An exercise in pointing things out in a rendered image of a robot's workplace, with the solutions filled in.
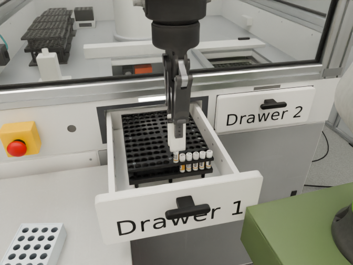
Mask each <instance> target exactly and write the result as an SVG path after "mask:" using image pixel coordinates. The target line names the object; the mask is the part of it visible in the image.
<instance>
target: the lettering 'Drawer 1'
mask: <svg viewBox="0 0 353 265"><path fill-rule="evenodd" d="M236 203H238V205H237V211H236V213H233V214H232V215H238V214H241V213H243V212H239V209H240V204H241V200H240V201H236V202H234V203H233V204H236ZM217 209H221V207H218V208H216V209H212V215H211V219H213V218H214V212H215V210H217ZM201 216H207V213H206V214H204V215H198V216H194V220H195V221H203V220H206V218H205V219H201V220H197V218H196V217H201ZM188 218H189V217H186V219H185V221H184V219H183V218H181V219H182V222H183V224H186V223H187V220H188ZM159 219H161V220H163V221H161V222H157V223H155V224H154V225H153V228H154V229H160V228H162V227H164V228H165V227H166V221H165V219H164V218H156V219H154V221H156V220H159ZM179 219H180V218H179ZM179 219H177V221H176V222H175V220H174V219H173V220H172V222H173V224H174V226H177V225H178V222H179ZM148 221H150V220H146V221H141V230H142V232H143V231H144V223H145V222H148ZM123 222H129V223H131V224H132V225H133V229H132V230H131V231H130V232H127V233H121V227H120V223H123ZM159 223H163V225H162V226H161V227H156V225H157V224H159ZM117 226H118V232H119V235H120V236H122V235H127V234H130V233H132V232H134V231H135V229H136V224H135V223H134V222H133V221H131V220H125V221H118V222H117Z"/></svg>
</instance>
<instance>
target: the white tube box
mask: <svg viewBox="0 0 353 265"><path fill-rule="evenodd" d="M66 236H67V233H66V230H65V227H64V224H63V223H21V225H20V227H19V229H18V230H17V232H16V234H15V236H14V238H13V240H12V242H11V243H10V245H9V247H8V249H7V251H6V253H5V255H4V256H3V258H2V260H1V262H0V265H56V264H57V261H58V258H59V255H60V253H61V250H62V248H63V245H64V242H65V239H66Z"/></svg>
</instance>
